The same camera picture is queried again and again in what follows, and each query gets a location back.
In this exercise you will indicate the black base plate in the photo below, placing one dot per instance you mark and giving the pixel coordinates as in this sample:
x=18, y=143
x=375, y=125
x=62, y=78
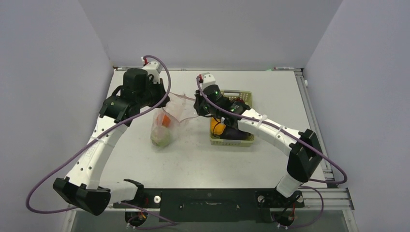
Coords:
x=214, y=204

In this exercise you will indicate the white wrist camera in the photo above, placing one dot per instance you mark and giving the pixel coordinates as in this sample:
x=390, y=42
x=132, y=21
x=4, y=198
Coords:
x=153, y=69
x=206, y=79

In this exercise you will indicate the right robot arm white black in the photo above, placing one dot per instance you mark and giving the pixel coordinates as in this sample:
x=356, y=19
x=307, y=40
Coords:
x=301, y=147

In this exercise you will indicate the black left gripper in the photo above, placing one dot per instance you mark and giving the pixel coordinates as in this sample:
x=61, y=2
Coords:
x=159, y=87

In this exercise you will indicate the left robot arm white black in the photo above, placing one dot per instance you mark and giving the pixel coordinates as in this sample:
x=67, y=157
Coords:
x=81, y=187

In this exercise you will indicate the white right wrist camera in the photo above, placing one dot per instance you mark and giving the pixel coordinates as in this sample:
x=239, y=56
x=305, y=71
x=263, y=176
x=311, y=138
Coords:
x=206, y=79

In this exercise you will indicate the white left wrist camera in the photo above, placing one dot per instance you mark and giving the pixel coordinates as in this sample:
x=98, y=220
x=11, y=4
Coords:
x=153, y=69

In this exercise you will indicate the beige plastic basket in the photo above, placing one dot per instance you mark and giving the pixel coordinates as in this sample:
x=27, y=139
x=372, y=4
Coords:
x=246, y=98

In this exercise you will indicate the clear zip top bag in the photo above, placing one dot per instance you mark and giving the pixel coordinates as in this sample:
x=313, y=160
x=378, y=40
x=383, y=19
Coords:
x=180, y=110

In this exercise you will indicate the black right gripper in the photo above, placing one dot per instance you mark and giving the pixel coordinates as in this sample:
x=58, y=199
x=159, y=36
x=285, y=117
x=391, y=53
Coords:
x=197, y=105

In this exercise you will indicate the yellow bell pepper toy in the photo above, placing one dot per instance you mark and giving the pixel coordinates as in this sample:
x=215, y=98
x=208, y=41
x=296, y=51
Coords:
x=216, y=127

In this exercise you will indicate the purple eggplant toy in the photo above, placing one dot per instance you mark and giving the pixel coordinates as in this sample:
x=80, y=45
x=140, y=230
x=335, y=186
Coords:
x=234, y=134

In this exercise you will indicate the green cabbage toy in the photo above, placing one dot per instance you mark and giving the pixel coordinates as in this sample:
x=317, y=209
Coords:
x=161, y=136

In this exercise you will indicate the orange pumpkin toy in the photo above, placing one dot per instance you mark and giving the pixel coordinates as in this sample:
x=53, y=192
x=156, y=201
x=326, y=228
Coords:
x=163, y=120

